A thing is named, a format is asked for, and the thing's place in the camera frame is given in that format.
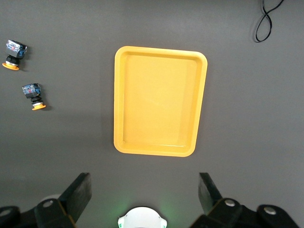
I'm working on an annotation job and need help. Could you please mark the thin black loose cable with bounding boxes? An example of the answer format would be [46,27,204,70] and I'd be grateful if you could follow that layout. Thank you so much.
[255,0,285,43]

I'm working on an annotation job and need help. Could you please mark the yellow mushroom push button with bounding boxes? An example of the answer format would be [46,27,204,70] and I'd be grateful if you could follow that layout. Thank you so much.
[21,83,47,111]
[1,39,28,71]

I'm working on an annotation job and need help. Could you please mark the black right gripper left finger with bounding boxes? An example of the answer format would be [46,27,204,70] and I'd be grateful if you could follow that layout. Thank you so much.
[34,172,92,228]

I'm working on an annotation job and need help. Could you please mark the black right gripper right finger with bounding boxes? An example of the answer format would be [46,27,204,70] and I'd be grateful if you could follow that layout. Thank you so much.
[190,172,244,228]

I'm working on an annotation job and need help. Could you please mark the yellow plastic tray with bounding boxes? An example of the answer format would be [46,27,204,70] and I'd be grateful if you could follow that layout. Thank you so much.
[113,46,209,158]

